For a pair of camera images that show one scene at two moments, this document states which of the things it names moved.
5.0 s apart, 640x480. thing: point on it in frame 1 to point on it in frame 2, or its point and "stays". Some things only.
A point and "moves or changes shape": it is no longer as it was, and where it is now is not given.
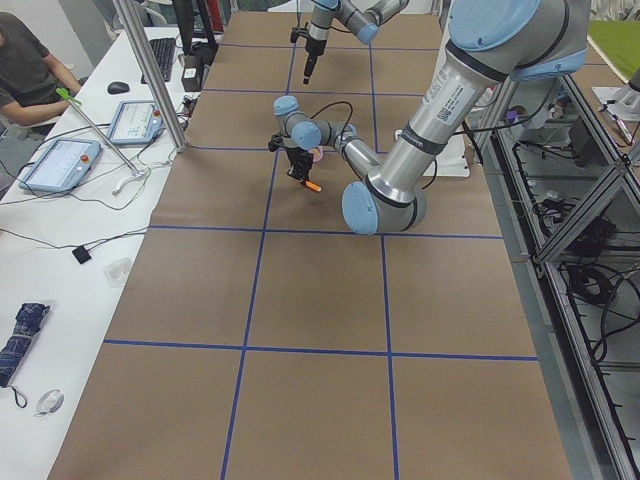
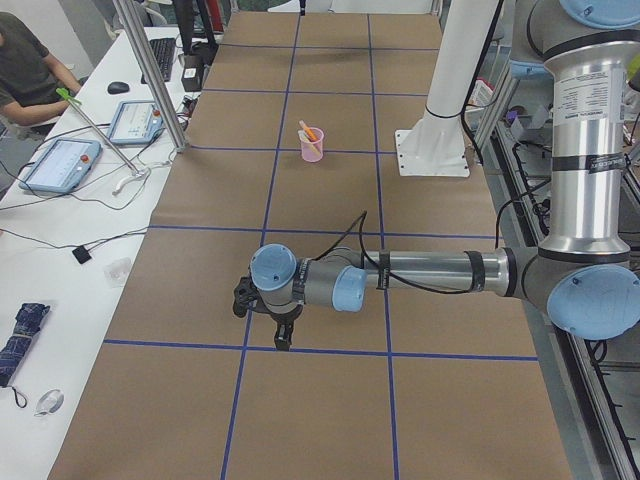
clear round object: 49,402 stays
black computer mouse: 117,87 stays
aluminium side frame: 566,186 stays
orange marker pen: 313,186 moves or changes shape
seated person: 34,86 stays
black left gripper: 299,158 to 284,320
